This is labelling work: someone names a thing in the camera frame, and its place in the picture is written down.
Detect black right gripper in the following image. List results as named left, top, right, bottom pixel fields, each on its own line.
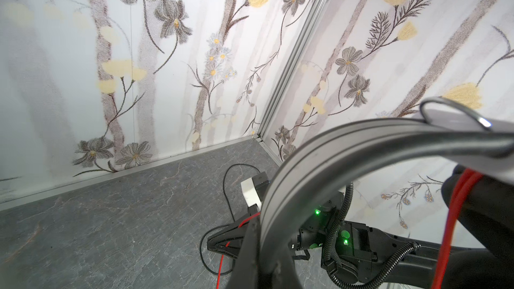
left=207, top=204, right=319, bottom=289

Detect red headphone cable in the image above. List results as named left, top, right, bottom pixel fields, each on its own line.
left=216, top=168, right=485, bottom=289

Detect white black headphones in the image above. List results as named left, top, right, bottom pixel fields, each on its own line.
left=259, top=98, right=513, bottom=288

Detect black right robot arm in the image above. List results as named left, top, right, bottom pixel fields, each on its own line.
left=207, top=180, right=440, bottom=288

